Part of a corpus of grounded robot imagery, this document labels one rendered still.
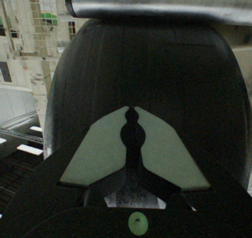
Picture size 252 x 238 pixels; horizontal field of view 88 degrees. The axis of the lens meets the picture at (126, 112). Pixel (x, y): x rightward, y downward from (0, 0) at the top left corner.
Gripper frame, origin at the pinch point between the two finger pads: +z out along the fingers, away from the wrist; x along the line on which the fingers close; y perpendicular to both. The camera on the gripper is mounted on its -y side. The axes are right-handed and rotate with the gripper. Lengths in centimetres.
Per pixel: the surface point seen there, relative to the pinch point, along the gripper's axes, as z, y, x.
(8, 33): 60, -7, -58
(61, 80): 5.3, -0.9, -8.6
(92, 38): 9.1, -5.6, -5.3
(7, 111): 819, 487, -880
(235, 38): 25.3, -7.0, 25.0
